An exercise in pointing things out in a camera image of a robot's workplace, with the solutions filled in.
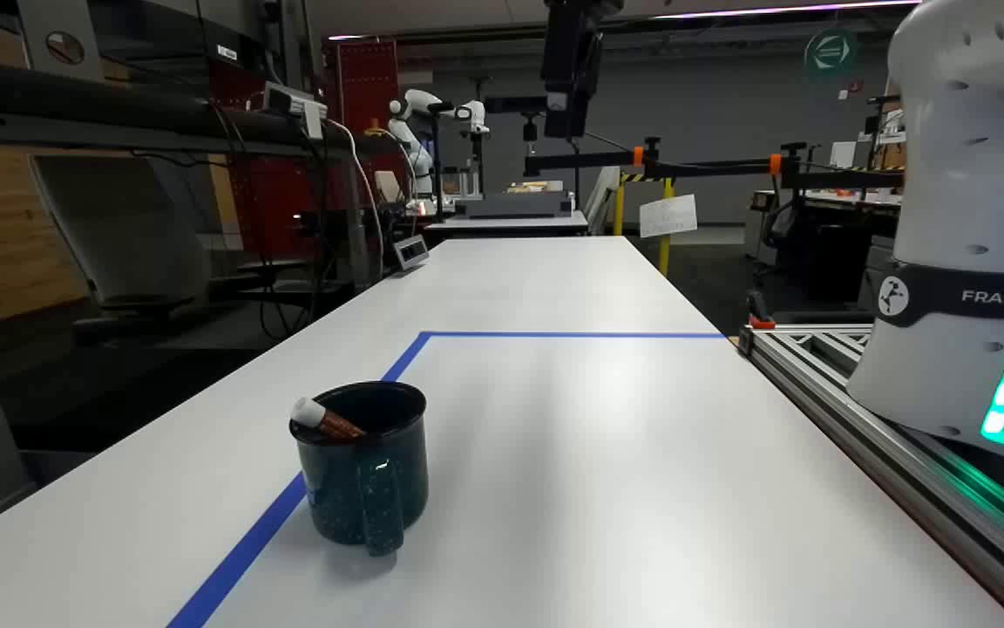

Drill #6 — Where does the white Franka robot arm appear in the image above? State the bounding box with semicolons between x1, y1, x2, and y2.
848;0;1004;456

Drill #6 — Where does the red machine cabinet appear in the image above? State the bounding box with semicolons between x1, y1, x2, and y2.
230;39;396;258

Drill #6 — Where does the aluminium extrusion mounting rail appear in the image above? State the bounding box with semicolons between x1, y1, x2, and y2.
734;324;1004;604

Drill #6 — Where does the dark blue speckled mug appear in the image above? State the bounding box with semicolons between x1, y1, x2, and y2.
288;380;428;556

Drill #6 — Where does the yellow safety post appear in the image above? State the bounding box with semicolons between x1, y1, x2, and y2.
609;174;675;274

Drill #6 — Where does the white paper sign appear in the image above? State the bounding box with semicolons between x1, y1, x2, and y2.
638;197;696;238

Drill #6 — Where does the wooden panel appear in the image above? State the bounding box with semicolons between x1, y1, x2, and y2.
0;152;214;323

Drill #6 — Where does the blue tape line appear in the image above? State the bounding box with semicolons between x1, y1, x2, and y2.
164;327;729;628

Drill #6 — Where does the brown marker with white cap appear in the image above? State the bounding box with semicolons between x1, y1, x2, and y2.
288;398;362;445

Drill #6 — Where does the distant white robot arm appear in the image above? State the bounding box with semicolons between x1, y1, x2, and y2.
388;0;625;192

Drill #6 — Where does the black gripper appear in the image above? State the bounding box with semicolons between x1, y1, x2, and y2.
541;0;598;139

